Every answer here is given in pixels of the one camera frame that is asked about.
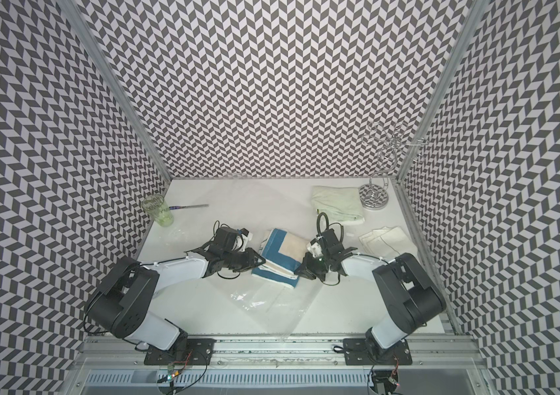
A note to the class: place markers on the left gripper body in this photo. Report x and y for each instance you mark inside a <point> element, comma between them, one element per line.
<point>236,260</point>

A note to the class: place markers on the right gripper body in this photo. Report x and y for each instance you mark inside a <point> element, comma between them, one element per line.
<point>316,267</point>

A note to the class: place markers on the blue and beige towel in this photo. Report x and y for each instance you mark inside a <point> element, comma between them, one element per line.
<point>283,253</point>

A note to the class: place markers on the clear plastic vacuum bag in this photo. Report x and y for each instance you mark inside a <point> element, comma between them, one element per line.
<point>251,304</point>

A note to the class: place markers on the white towel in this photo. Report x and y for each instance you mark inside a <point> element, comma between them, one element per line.
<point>388,243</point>

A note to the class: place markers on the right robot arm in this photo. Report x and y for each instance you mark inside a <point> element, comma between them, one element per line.
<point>410,296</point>

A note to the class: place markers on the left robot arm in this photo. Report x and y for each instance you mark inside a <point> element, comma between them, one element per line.
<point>121,301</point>

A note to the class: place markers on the pale green folded towel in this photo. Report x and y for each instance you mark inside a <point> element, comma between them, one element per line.
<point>341,205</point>

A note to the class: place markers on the green glass cup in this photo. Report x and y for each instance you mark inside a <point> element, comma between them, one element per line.
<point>156,207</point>

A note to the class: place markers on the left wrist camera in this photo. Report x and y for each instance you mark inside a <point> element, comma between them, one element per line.
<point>243,237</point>

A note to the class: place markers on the purple handled utensil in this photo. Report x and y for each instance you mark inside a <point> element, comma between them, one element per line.
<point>179,207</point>

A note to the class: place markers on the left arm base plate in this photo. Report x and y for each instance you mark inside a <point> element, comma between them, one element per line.
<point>181,351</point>

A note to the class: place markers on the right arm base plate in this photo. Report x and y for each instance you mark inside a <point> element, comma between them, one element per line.
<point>362,351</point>

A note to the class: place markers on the chrome wire mug stand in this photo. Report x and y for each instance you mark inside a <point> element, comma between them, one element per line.
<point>389,146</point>

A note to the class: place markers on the aluminium front rail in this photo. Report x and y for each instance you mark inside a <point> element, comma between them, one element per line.
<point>424,351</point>

